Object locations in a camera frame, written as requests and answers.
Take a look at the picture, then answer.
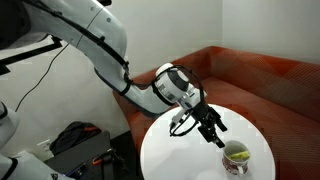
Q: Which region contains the black equipment case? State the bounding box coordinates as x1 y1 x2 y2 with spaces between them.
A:
44 130 113 180

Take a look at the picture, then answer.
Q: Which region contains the black overhead camera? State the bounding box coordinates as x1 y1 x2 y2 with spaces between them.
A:
96 0 113 7

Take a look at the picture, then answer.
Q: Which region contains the black metal frame bar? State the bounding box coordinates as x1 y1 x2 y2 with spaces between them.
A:
0 35 64 76

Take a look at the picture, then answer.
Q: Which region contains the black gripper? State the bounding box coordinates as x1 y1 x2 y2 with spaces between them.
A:
188 99 229 149

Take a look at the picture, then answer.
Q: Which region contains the thin black hanging cable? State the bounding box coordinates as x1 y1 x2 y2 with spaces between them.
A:
13 42 70 113

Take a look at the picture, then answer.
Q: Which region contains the black bag with orange trim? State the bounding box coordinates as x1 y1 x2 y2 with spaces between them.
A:
49 120 103 156

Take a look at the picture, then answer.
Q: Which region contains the red and white mug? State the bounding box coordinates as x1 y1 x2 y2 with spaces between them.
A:
221 139 251 176

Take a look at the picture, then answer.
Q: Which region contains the white wall outlet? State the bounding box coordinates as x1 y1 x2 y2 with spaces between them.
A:
35 139 52 153

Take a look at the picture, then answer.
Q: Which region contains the black clamp with orange handle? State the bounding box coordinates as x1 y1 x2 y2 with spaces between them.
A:
91 148 118 168

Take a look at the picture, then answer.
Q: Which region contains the black cable along robot arm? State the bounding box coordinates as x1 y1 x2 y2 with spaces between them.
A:
19 0 206 138

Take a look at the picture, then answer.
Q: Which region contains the orange patterned sofa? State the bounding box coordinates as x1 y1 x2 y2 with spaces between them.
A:
112 45 320 180

